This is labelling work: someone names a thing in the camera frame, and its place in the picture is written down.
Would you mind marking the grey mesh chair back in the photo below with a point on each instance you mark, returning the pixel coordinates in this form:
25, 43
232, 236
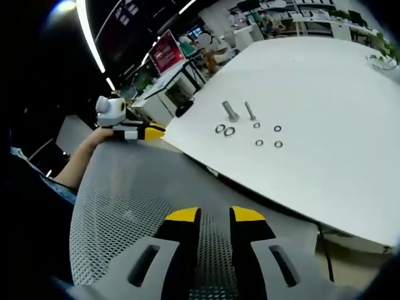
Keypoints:
131, 193

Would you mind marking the large threaded stud bolt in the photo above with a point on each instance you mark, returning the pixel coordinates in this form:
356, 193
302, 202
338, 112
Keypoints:
230, 112

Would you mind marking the large metal washer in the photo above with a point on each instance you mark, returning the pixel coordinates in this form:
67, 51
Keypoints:
229, 131
220, 128

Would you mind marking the white background desk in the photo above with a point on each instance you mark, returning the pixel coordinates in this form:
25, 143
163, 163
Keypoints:
162, 93

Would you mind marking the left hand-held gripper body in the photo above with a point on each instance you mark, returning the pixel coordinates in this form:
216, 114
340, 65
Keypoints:
110, 112

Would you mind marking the black round object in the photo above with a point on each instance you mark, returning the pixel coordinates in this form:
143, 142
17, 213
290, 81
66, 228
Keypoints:
183, 108

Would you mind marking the small metal washer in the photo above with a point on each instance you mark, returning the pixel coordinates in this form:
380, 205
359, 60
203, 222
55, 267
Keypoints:
256, 125
278, 144
259, 142
277, 128

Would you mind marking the person's blue patterned clothing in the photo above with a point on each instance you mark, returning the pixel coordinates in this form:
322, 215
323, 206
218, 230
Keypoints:
47, 179

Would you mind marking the long ceiling light strip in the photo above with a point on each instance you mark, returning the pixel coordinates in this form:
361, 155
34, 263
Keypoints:
90, 34

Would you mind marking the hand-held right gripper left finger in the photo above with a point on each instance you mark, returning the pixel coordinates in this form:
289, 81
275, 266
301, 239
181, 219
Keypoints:
147, 275

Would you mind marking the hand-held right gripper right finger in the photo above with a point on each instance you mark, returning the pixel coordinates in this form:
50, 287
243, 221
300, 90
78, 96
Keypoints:
281, 272

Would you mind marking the green potted plant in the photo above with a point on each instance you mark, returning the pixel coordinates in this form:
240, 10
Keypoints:
386, 51

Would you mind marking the red monitor screen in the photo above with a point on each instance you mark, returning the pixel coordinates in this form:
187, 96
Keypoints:
165, 51

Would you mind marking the thin threaded stud bolt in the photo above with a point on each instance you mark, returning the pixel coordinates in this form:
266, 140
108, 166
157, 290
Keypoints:
250, 111

